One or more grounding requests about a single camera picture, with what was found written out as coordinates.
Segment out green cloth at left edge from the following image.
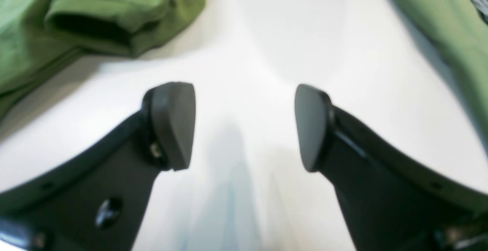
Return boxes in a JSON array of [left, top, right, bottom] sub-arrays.
[[392, 0, 488, 147]]

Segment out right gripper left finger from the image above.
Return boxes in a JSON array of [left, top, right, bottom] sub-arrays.
[[0, 82, 196, 251]]

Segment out green t-shirt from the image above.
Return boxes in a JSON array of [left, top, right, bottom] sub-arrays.
[[0, 0, 206, 118]]

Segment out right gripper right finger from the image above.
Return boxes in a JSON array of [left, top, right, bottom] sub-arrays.
[[294, 84, 488, 251]]

